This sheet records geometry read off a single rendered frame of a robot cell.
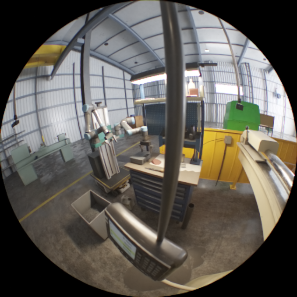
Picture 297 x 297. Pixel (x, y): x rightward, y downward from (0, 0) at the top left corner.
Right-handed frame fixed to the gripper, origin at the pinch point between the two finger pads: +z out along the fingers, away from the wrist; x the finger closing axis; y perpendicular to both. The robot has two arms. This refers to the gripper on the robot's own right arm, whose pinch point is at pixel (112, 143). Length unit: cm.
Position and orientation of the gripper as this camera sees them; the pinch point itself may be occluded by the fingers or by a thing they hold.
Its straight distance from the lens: 150.2
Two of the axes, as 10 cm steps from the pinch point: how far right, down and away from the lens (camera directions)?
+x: -4.4, 4.8, -7.6
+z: 4.9, 8.4, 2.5
